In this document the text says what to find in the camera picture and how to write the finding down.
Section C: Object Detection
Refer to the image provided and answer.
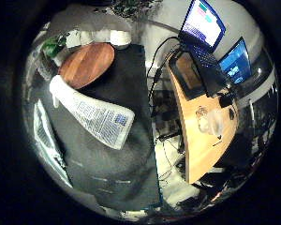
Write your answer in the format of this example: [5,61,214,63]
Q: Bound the white spray bottle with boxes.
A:
[48,74,136,151]

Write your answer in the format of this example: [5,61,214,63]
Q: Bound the striped white cloth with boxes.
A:
[33,98,74,189]

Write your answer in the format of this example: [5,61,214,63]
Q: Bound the bright green potted plant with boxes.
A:
[40,35,68,60]

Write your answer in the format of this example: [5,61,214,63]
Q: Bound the white plant pot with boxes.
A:
[110,29,133,51]

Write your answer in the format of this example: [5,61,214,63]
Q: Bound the black tablet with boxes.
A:
[169,51,208,101]

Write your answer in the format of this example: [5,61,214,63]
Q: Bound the open black laptop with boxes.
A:
[177,0,229,98]

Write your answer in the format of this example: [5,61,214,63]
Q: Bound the blue-lit computer monitor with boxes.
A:
[218,37,253,85]

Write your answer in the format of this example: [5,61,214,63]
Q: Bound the light wooden desk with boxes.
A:
[168,55,240,185]

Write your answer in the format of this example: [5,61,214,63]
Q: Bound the clear plastic container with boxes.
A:
[196,107,225,137]

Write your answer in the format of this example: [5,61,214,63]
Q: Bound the black cable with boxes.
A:
[145,36,181,111]

